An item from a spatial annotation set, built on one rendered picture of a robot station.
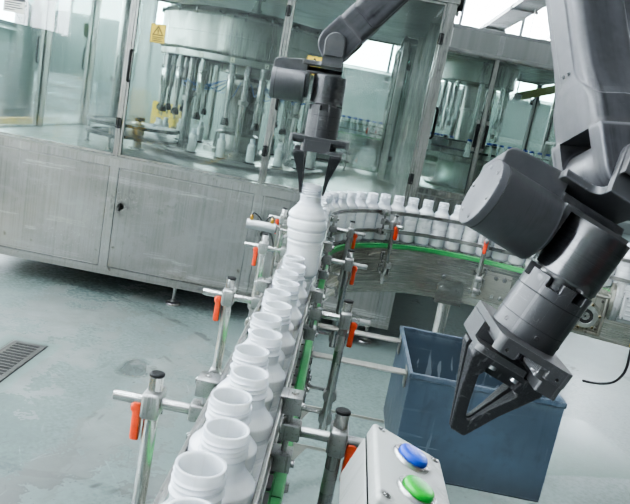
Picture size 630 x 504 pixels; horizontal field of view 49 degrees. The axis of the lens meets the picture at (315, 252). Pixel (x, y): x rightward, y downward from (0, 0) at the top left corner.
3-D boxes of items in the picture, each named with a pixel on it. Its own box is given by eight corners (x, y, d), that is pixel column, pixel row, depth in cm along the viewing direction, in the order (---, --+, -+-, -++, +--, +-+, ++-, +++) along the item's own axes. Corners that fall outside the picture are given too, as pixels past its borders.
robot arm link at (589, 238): (651, 243, 52) (617, 228, 58) (578, 197, 51) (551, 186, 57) (597, 318, 54) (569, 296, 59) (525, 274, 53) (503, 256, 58)
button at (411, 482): (397, 479, 62) (406, 467, 62) (426, 495, 62) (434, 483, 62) (399, 497, 59) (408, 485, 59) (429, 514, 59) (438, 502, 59)
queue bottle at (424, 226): (422, 242, 260) (431, 199, 256) (430, 246, 254) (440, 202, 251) (408, 241, 257) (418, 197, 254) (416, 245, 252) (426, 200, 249)
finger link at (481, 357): (425, 422, 56) (489, 328, 54) (417, 388, 63) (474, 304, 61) (495, 464, 56) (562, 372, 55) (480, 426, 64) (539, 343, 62)
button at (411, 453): (394, 447, 68) (401, 436, 67) (420, 462, 68) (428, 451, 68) (396, 462, 65) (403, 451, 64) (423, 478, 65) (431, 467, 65)
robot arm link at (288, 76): (347, 33, 111) (348, 39, 120) (277, 21, 112) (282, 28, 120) (335, 108, 114) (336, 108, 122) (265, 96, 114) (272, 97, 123)
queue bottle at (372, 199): (373, 238, 248) (382, 193, 244) (372, 241, 242) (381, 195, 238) (357, 235, 248) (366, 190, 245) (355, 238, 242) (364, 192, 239)
